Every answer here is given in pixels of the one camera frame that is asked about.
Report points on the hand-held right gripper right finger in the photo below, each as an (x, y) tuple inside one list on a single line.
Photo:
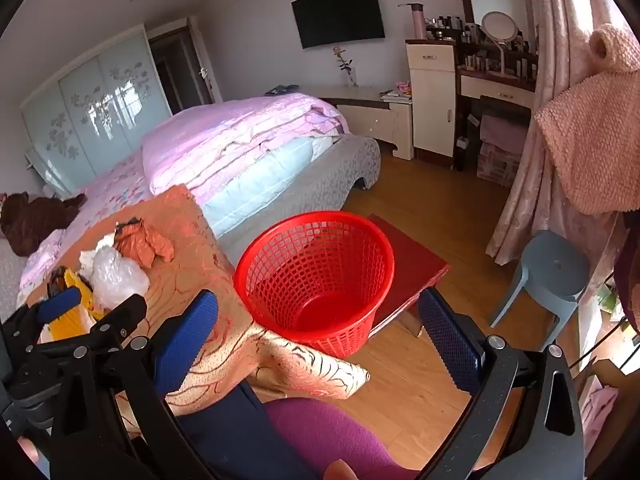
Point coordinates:
[(445, 340)]

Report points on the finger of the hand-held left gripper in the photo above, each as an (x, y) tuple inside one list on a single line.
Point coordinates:
[(117, 317), (57, 302)]

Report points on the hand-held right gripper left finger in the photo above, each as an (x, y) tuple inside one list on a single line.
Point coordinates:
[(192, 330)]

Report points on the clear plastic bag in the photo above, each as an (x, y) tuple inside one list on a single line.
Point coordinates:
[(117, 275)]

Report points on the orange-brown wrapper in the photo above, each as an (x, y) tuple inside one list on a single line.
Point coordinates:
[(145, 245)]

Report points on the red plastic mesh basket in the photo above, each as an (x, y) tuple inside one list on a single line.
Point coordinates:
[(310, 310)]

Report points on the orange rose-patterned cloth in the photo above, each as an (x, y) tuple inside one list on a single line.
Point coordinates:
[(200, 260)]

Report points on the red floor mat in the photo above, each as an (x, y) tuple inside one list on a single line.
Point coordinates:
[(410, 265)]

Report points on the brown plush garment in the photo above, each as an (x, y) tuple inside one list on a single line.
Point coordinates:
[(30, 220)]

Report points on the person's dark blue clothing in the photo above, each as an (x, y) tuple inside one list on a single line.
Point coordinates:
[(235, 440)]

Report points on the grey-blue plastic stool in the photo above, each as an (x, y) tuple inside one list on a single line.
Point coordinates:
[(550, 265)]

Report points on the pink floral bed sheet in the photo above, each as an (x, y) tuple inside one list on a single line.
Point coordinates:
[(115, 180)]

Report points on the person's purple clothing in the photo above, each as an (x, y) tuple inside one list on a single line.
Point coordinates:
[(325, 435)]

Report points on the light blue quilt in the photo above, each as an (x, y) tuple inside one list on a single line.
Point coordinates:
[(260, 175)]

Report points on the patterned storage box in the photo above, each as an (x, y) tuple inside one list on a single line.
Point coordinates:
[(495, 165)]

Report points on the bed with pink quilt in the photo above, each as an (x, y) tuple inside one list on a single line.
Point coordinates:
[(310, 180)]

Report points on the dark maroon garment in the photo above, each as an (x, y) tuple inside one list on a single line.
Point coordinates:
[(627, 270)]

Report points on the pink quilt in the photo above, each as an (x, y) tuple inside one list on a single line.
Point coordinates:
[(225, 135)]

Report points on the wardrobe with floral glass doors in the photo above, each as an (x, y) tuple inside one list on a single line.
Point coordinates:
[(100, 95)]

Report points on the purple cloth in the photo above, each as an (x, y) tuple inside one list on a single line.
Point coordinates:
[(502, 132)]

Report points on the low cream cabinet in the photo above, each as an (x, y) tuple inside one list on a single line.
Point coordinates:
[(370, 120)]

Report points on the tall cream cabinet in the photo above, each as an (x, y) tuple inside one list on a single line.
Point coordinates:
[(430, 100)]

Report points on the stack of books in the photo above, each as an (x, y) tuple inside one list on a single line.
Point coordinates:
[(392, 95)]

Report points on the dark item on bed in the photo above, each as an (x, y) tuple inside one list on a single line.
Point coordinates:
[(277, 91)]

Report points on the pink knitted garment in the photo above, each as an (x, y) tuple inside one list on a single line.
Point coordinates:
[(595, 135)]

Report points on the dressing table with mirror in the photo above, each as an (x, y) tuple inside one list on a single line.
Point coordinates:
[(495, 87)]

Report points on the small pink object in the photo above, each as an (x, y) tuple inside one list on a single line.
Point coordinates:
[(402, 86)]

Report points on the flower in glass vase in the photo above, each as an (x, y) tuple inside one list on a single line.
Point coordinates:
[(351, 77)]

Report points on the room door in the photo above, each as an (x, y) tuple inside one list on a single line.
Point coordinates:
[(202, 50)]

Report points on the row of cosmetic bottles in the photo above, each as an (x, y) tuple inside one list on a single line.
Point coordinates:
[(525, 67)]

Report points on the pink thermos bottle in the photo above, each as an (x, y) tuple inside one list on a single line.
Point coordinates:
[(418, 25)]

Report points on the round standing mirror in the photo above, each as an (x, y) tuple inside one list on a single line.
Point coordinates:
[(499, 27)]

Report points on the pink curtain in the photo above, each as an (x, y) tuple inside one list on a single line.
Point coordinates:
[(550, 35)]

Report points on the black wall television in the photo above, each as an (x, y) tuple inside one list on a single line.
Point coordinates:
[(340, 12)]

